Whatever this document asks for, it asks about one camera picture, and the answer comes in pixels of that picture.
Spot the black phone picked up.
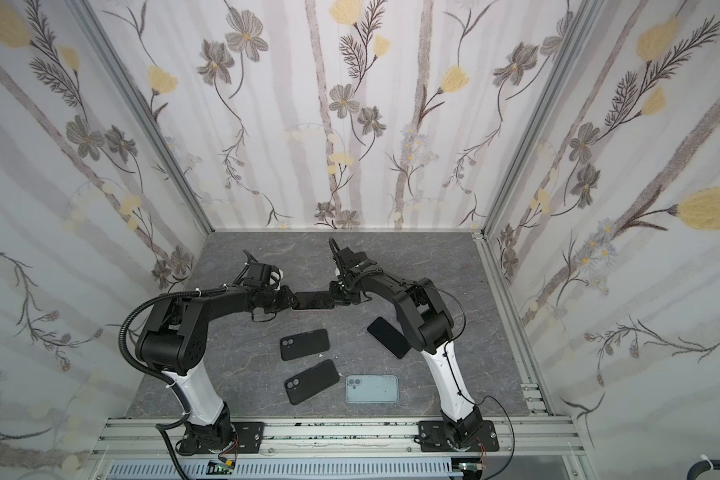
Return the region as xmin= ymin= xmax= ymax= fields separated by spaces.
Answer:
xmin=291 ymin=291 xmax=335 ymax=310

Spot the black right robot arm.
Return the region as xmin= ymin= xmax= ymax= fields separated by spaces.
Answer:
xmin=328 ymin=238 xmax=483 ymax=450

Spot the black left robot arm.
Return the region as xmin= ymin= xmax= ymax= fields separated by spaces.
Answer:
xmin=135 ymin=260 xmax=290 ymax=456

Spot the black phone case upper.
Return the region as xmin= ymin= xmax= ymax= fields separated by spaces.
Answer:
xmin=279 ymin=328 xmax=330 ymax=361

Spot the black phone case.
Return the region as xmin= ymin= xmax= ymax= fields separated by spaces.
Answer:
xmin=279 ymin=328 xmax=330 ymax=361
xmin=284 ymin=360 xmax=340 ymax=405

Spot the black phone centre tilted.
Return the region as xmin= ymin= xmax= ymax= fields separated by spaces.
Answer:
xmin=367 ymin=317 xmax=411 ymax=359

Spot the black phone case lower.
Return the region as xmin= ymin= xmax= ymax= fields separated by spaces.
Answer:
xmin=284 ymin=360 xmax=340 ymax=405

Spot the light blue phone case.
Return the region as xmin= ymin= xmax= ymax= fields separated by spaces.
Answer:
xmin=345 ymin=375 xmax=399 ymax=404

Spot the small green circuit board left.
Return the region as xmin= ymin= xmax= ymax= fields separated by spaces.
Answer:
xmin=206 ymin=459 xmax=236 ymax=476

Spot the small green circuit board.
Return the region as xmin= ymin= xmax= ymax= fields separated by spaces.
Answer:
xmin=452 ymin=458 xmax=484 ymax=480
xmin=206 ymin=459 xmax=236 ymax=476

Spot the small green circuit board right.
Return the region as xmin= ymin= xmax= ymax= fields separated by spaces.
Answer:
xmin=452 ymin=458 xmax=484 ymax=480

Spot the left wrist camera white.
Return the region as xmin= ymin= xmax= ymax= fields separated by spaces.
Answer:
xmin=269 ymin=267 xmax=283 ymax=285

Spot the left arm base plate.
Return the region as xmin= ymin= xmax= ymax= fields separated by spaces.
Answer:
xmin=175 ymin=420 xmax=265 ymax=456

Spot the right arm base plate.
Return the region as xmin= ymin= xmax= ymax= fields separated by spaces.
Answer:
xmin=414 ymin=420 xmax=500 ymax=453

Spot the left corrugated black cable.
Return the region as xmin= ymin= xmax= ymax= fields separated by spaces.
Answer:
xmin=118 ymin=289 xmax=229 ymax=480

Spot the right thin black cable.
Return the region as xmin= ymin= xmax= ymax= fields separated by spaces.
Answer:
xmin=434 ymin=287 xmax=517 ymax=480

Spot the aluminium frame rail front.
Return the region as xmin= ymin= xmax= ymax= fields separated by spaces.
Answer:
xmin=91 ymin=416 xmax=585 ymax=459

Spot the white slotted cable duct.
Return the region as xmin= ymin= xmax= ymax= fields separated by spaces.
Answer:
xmin=106 ymin=458 xmax=463 ymax=480

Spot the black cable bottom right corner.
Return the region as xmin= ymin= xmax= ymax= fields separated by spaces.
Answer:
xmin=685 ymin=454 xmax=720 ymax=480

